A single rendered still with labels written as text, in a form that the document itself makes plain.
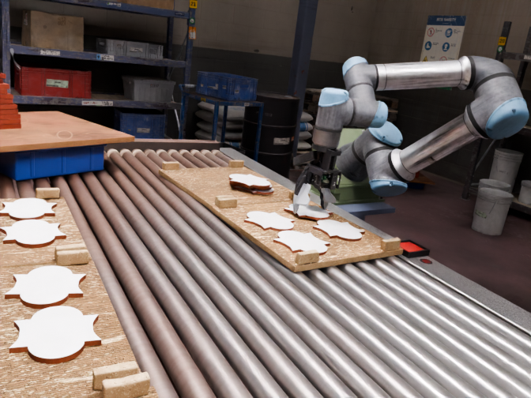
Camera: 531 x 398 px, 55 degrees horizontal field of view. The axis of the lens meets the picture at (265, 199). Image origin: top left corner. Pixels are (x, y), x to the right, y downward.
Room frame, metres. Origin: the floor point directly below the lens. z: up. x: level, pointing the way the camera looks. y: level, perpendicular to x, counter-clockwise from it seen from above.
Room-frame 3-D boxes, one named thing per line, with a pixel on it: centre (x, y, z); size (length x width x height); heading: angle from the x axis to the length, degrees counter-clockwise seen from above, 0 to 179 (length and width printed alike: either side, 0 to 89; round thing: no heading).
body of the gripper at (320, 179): (1.40, -0.15, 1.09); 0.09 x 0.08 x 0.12; 34
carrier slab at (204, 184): (1.65, 0.12, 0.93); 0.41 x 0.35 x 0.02; 36
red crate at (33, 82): (5.15, 2.27, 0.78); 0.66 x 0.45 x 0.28; 124
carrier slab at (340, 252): (1.31, -0.11, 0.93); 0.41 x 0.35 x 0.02; 34
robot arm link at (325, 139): (1.40, -0.15, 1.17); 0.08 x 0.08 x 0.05
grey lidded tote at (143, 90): (5.67, 1.43, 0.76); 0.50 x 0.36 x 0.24; 130
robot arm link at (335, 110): (1.40, -0.15, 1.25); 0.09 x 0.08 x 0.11; 106
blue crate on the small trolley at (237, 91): (4.97, 0.51, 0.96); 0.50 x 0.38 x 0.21; 49
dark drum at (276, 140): (5.51, 0.06, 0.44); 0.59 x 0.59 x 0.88
